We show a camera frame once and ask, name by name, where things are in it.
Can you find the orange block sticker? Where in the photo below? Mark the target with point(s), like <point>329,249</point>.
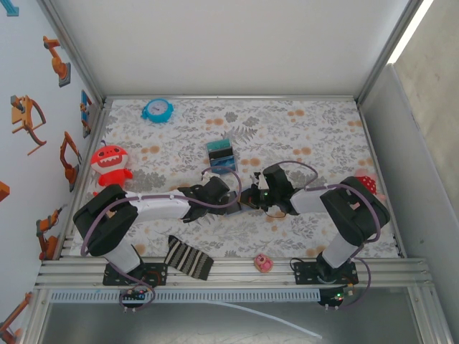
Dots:
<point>3,191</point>

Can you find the thin white tube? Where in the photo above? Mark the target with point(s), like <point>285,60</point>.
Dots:
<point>272,315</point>

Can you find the orange gripper machine sticker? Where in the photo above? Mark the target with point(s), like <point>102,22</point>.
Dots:
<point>25,118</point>

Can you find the aluminium frame bar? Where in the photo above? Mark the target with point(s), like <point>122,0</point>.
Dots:
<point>385,50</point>
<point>97,125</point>
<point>73,50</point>
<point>244,276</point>
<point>233,97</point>

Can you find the black beige striped sock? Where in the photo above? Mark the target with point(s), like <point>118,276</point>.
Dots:
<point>188,259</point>

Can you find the small pink bear figurine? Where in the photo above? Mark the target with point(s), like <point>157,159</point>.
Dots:
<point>263,262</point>

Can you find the red shark plush toy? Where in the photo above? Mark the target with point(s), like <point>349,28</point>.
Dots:
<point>107,159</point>

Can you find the floral patterned tablecloth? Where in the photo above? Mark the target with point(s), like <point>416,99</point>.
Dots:
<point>251,229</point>

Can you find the blue orange machine sticker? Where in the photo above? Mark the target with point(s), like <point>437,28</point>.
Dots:
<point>86,111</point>

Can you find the black VIP card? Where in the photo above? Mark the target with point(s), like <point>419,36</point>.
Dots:
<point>221,155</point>

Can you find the blue VIP card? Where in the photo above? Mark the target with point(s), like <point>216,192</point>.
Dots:
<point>224,166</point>

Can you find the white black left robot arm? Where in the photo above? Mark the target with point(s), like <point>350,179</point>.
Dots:
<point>157,208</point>

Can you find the small circuit board with LEDs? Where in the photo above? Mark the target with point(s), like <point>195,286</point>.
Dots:
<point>134,294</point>
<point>335,297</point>

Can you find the teal plastic card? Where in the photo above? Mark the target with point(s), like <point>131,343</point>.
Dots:
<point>219,145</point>

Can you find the blue round alarm clock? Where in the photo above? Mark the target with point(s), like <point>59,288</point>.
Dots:
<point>157,109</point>

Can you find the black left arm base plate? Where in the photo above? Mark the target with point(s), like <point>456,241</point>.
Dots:
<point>159,276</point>

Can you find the pink polka dot plush toy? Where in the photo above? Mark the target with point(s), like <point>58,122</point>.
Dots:
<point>367,183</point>

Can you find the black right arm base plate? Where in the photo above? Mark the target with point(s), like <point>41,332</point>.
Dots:
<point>305,274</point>

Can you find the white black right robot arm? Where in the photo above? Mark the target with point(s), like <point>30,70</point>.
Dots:
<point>308,200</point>

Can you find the clear acrylic card box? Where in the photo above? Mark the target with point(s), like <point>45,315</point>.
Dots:
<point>207,154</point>

